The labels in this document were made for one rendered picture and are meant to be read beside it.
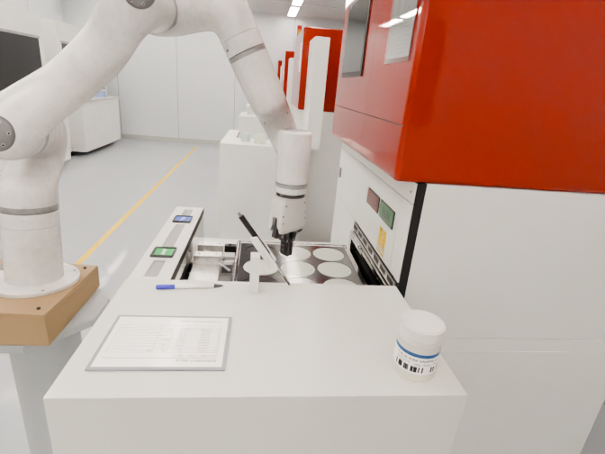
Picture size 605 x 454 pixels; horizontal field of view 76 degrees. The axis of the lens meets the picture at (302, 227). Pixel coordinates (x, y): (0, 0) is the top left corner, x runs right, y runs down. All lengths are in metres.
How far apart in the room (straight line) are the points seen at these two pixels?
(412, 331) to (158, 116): 8.78
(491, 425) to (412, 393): 0.72
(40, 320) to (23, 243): 0.18
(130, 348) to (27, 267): 0.44
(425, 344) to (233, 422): 0.32
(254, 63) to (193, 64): 8.11
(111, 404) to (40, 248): 0.52
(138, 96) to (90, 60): 8.33
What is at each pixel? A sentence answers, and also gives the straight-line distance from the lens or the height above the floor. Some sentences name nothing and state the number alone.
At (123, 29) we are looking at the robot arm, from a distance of 0.92.
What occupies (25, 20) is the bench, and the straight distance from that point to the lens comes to 6.60.
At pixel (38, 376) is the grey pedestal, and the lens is 1.22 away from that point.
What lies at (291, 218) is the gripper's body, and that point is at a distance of 1.00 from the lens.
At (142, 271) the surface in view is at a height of 0.96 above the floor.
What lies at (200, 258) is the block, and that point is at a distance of 1.17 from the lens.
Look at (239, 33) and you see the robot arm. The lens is 0.93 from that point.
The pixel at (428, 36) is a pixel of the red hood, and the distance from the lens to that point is 0.86.
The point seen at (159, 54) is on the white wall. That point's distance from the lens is 9.16.
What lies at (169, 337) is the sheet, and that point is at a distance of 0.74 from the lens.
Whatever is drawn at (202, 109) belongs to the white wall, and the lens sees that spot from 9.02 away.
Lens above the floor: 1.40
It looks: 20 degrees down
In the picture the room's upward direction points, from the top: 5 degrees clockwise
